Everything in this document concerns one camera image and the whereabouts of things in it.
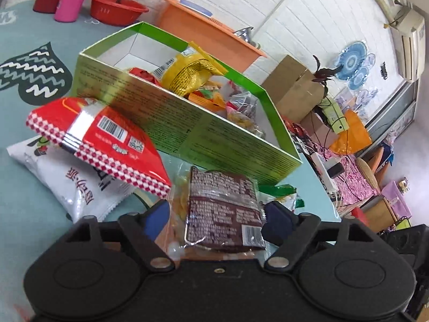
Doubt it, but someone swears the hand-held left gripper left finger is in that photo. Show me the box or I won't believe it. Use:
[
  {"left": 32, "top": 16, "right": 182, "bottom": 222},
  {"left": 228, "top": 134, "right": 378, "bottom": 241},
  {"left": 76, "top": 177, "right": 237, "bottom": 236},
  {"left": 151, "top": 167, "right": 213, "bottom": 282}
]
[{"left": 65, "top": 199, "right": 175, "bottom": 273}]

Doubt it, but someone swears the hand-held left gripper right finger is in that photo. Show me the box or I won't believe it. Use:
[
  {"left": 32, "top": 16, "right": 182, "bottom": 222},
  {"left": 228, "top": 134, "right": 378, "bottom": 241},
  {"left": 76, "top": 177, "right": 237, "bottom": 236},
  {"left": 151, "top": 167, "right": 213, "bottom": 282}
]
[{"left": 261, "top": 201, "right": 378, "bottom": 273}]

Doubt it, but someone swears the brown snack packet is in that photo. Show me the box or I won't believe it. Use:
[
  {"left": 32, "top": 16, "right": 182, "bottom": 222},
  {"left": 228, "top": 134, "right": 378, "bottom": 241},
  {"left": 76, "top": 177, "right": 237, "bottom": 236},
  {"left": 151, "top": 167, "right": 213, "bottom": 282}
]
[{"left": 184, "top": 166, "right": 267, "bottom": 251}]

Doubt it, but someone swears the red checkered snack bag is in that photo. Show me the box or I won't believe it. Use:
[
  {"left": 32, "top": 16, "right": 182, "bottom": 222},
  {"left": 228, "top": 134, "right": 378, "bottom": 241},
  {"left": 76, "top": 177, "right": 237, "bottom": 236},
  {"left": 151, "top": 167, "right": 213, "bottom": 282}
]
[{"left": 26, "top": 97, "right": 172, "bottom": 199}]

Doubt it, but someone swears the green cardboard box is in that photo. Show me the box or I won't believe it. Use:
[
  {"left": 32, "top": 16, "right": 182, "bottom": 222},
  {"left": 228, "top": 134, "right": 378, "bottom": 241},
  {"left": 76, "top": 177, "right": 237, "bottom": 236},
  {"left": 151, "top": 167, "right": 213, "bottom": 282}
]
[{"left": 71, "top": 21, "right": 303, "bottom": 186}]

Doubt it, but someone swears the clear packet of yellow beans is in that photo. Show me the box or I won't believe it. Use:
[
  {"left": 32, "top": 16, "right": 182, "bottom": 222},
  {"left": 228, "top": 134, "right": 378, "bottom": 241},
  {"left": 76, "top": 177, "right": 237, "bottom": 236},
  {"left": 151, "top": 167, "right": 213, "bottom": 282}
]
[{"left": 228, "top": 107, "right": 265, "bottom": 138}]

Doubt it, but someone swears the orange-edged broad bean packet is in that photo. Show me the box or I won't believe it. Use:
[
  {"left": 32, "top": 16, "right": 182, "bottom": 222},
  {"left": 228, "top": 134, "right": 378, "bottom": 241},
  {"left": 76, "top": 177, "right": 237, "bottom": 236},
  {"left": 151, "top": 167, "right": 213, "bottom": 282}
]
[{"left": 188, "top": 85, "right": 235, "bottom": 115}]

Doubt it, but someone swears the yellow chip bag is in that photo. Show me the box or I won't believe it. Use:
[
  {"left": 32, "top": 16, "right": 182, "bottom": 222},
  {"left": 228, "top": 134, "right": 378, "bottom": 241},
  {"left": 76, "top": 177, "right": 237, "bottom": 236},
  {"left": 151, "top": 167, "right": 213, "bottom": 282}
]
[{"left": 154, "top": 42, "right": 228, "bottom": 98}]

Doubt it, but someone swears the red chocolate bean packet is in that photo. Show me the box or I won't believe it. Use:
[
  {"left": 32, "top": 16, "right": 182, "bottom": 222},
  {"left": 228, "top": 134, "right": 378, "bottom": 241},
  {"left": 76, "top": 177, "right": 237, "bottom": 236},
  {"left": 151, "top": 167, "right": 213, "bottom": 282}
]
[{"left": 129, "top": 67, "right": 161, "bottom": 84}]

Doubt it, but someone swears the small green packet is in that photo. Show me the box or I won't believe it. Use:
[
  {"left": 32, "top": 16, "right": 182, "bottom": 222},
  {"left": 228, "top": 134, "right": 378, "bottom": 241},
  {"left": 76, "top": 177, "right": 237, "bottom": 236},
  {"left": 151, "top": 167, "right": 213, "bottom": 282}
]
[{"left": 260, "top": 184, "right": 305, "bottom": 210}]

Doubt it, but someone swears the clear packet of yellow crisps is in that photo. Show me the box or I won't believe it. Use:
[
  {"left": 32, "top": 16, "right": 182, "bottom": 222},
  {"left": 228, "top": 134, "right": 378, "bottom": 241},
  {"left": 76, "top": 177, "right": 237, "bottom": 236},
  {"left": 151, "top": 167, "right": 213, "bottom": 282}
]
[{"left": 167, "top": 166, "right": 193, "bottom": 229}]

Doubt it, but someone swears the white power strip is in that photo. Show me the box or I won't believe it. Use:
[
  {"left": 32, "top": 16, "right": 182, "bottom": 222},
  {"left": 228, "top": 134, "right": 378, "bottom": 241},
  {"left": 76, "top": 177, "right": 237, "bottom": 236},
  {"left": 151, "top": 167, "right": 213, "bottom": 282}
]
[{"left": 310, "top": 152, "right": 342, "bottom": 192}]

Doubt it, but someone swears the purple floral cloth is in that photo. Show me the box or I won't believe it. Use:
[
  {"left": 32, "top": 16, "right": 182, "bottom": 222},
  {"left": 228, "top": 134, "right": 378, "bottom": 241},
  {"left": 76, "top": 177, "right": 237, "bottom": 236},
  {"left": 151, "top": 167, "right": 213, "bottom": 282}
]
[{"left": 315, "top": 148, "right": 379, "bottom": 215}]

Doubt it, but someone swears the white snack bag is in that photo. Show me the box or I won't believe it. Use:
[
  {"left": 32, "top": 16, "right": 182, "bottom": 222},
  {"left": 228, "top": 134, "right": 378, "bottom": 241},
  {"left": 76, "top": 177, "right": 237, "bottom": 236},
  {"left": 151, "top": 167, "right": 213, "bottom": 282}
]
[{"left": 7, "top": 136, "right": 135, "bottom": 224}]

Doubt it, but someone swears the small brown cardboard box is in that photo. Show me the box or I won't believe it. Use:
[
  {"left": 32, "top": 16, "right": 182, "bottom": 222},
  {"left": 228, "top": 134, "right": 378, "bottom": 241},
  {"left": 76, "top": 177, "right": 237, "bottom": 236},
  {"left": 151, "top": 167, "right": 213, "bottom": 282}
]
[{"left": 300, "top": 111, "right": 337, "bottom": 146}]

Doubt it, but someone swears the woven straw fan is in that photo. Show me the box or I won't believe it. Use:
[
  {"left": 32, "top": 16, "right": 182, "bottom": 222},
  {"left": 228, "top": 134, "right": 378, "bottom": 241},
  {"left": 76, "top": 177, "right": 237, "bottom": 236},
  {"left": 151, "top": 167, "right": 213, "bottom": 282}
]
[{"left": 356, "top": 157, "right": 379, "bottom": 192}]

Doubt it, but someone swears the orange bag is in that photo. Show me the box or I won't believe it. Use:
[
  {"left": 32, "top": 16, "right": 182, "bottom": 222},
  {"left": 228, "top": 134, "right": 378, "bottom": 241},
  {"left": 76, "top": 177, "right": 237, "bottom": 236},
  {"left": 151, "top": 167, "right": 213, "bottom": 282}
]
[{"left": 330, "top": 109, "right": 373, "bottom": 155}]

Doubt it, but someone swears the light green carton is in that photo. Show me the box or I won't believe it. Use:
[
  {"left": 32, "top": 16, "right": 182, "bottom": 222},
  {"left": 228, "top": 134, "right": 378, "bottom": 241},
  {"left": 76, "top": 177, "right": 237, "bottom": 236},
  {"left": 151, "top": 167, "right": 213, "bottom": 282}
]
[{"left": 317, "top": 102, "right": 349, "bottom": 133}]

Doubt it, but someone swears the purple gift bag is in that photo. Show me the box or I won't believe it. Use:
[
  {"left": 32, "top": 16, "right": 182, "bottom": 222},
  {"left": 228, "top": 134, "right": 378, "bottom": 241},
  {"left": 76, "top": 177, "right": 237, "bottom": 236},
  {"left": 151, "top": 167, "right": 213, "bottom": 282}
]
[{"left": 382, "top": 180, "right": 411, "bottom": 218}]

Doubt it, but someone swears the large brown cardboard box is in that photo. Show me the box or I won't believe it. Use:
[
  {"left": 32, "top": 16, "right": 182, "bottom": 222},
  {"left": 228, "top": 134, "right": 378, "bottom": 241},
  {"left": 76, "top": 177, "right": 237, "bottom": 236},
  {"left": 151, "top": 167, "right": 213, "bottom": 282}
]
[{"left": 261, "top": 54, "right": 327, "bottom": 123}]

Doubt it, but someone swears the teal printed tablecloth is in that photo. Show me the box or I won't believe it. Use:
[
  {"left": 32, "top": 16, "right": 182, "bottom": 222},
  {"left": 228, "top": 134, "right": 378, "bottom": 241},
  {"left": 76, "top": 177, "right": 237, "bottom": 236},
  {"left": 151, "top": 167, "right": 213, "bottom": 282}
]
[{"left": 0, "top": 0, "right": 342, "bottom": 322}]

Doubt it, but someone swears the dark purple plant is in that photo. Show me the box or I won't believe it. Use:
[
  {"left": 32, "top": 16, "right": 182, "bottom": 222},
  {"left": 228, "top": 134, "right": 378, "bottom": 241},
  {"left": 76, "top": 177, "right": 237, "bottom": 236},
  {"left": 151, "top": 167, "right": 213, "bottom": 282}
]
[{"left": 312, "top": 54, "right": 342, "bottom": 83}]

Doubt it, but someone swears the small blue paper fan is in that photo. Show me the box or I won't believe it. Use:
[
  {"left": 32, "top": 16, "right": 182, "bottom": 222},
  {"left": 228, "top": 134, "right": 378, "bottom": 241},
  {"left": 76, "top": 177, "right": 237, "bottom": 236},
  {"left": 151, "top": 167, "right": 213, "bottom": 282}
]
[{"left": 349, "top": 65, "right": 371, "bottom": 89}]

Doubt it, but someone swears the large blue paper fan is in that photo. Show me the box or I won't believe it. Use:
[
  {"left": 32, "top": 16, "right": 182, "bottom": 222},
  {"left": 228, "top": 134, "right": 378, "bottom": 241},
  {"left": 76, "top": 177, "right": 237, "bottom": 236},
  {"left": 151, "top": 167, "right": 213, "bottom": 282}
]
[{"left": 337, "top": 41, "right": 367, "bottom": 79}]

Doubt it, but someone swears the orange plastic basin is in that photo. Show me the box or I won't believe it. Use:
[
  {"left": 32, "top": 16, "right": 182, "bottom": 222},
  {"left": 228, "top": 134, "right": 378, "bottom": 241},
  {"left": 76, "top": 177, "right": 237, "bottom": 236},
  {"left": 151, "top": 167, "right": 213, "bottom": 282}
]
[{"left": 156, "top": 0, "right": 268, "bottom": 74}]

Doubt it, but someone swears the red plastic basin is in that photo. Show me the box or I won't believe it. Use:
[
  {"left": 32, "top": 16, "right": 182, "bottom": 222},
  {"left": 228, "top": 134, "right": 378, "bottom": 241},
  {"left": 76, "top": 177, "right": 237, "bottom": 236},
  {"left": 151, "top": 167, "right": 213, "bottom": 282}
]
[{"left": 89, "top": 0, "right": 150, "bottom": 26}]

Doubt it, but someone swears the pale blue lid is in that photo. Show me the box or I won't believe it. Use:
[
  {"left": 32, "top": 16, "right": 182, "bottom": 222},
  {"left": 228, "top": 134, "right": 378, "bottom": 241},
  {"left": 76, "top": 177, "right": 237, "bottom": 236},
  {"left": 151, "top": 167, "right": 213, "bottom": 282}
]
[{"left": 180, "top": 0, "right": 213, "bottom": 17}]

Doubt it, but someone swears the white air conditioner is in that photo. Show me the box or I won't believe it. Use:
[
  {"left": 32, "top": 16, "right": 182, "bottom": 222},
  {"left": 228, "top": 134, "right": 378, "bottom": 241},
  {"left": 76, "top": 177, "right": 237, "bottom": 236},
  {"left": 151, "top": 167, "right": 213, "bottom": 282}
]
[{"left": 390, "top": 0, "right": 426, "bottom": 83}]

